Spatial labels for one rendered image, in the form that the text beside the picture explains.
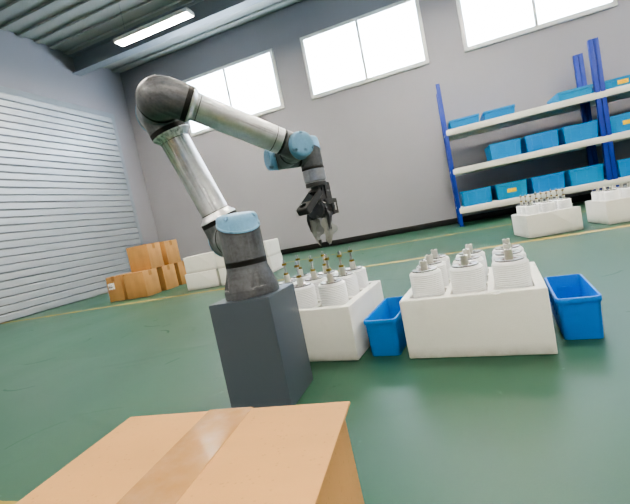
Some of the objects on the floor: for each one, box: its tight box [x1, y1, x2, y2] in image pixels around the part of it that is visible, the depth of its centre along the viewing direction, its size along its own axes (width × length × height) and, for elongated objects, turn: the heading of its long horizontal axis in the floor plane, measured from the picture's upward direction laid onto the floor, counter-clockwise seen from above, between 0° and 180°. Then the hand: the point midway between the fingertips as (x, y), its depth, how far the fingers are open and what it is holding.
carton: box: [106, 272, 132, 302], centre depth 486 cm, size 30×24×30 cm
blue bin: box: [363, 296, 407, 356], centre depth 139 cm, size 30×11×12 cm, turn 44°
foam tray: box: [299, 280, 384, 362], centre depth 152 cm, size 39×39×18 cm
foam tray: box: [585, 193, 630, 225], centre depth 312 cm, size 39×39×18 cm
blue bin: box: [544, 274, 604, 340], centre depth 121 cm, size 30×11×12 cm, turn 44°
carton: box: [122, 268, 162, 300], centre depth 471 cm, size 30×24×30 cm
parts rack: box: [436, 37, 630, 227], centre depth 507 cm, size 64×368×194 cm, turn 141°
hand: (323, 241), depth 134 cm, fingers open, 3 cm apart
